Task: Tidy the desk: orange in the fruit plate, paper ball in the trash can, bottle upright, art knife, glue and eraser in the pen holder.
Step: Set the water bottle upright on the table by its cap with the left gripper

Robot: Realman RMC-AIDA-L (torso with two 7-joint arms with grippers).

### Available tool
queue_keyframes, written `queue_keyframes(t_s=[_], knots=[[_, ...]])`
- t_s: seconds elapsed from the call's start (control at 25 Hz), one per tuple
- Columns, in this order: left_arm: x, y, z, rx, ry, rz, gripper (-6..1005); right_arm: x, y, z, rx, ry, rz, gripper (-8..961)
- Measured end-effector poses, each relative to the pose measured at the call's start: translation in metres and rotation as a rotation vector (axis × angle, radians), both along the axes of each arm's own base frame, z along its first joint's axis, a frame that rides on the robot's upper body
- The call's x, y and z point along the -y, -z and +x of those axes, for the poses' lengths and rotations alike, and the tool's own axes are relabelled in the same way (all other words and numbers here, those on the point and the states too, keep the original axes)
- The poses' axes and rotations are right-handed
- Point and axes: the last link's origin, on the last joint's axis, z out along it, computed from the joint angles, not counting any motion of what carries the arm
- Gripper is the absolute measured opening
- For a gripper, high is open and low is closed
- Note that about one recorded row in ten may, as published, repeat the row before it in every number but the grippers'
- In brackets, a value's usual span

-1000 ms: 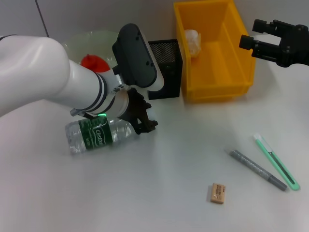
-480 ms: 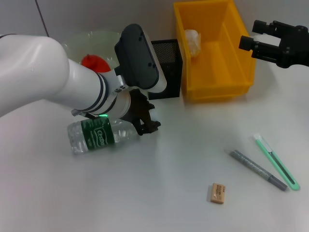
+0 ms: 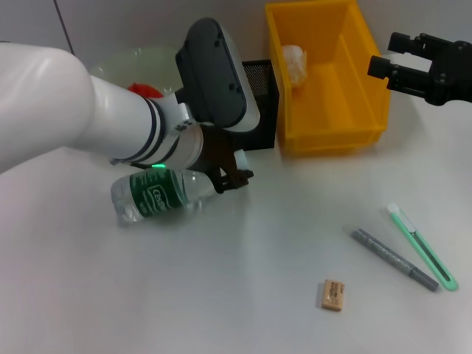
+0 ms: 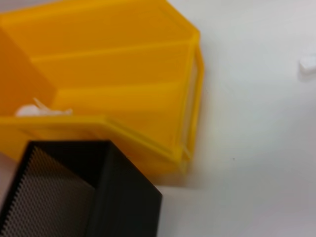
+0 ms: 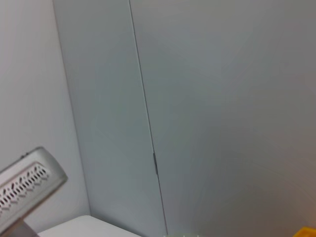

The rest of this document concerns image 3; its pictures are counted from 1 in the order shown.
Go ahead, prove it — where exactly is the grey marker pen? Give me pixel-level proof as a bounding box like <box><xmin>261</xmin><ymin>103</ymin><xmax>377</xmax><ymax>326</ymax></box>
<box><xmin>342</xmin><ymin>226</ymin><xmax>440</xmax><ymax>294</ymax></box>

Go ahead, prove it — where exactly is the white paper ball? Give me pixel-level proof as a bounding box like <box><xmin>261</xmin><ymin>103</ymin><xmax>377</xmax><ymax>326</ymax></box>
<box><xmin>282</xmin><ymin>44</ymin><xmax>309</xmax><ymax>89</ymax></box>

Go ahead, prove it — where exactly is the mint green utility knife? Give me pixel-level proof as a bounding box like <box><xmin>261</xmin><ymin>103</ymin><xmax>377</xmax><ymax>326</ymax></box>
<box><xmin>386</xmin><ymin>201</ymin><xmax>459</xmax><ymax>292</ymax></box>

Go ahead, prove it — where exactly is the yellow plastic bin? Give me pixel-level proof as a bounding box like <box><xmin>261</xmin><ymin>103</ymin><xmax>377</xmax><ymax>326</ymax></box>
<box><xmin>264</xmin><ymin>0</ymin><xmax>392</xmax><ymax>158</ymax></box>

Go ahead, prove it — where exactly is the clear green-label water bottle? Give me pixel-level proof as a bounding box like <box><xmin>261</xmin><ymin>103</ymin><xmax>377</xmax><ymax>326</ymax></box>
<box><xmin>110</xmin><ymin>149</ymin><xmax>248</xmax><ymax>228</ymax></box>

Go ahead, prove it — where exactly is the orange fruit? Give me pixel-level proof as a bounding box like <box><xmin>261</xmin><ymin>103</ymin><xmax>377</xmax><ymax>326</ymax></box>
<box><xmin>127</xmin><ymin>83</ymin><xmax>164</xmax><ymax>99</ymax></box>

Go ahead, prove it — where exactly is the pale green glass fruit plate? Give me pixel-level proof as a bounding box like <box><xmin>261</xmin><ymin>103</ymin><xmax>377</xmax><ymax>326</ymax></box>
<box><xmin>90</xmin><ymin>46</ymin><xmax>186</xmax><ymax>97</ymax></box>

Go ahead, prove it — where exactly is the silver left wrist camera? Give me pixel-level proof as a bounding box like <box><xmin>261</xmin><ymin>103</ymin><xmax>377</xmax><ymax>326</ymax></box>
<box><xmin>175</xmin><ymin>17</ymin><xmax>261</xmax><ymax>133</ymax></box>

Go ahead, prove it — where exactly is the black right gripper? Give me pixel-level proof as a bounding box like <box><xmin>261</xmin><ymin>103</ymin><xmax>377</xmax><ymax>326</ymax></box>
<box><xmin>367</xmin><ymin>31</ymin><xmax>472</xmax><ymax>108</ymax></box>

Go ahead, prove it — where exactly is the black mesh pen holder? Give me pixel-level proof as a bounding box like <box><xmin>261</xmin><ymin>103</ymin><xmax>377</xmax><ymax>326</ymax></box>
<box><xmin>241</xmin><ymin>59</ymin><xmax>280</xmax><ymax>151</ymax></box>

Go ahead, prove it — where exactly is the beige eraser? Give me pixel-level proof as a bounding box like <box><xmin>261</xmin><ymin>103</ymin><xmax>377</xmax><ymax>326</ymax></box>
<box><xmin>315</xmin><ymin>279</ymin><xmax>347</xmax><ymax>313</ymax></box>

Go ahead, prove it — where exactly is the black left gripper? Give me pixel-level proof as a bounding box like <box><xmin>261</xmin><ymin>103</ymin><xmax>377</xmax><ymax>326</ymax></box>
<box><xmin>194</xmin><ymin>126</ymin><xmax>255</xmax><ymax>195</ymax></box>

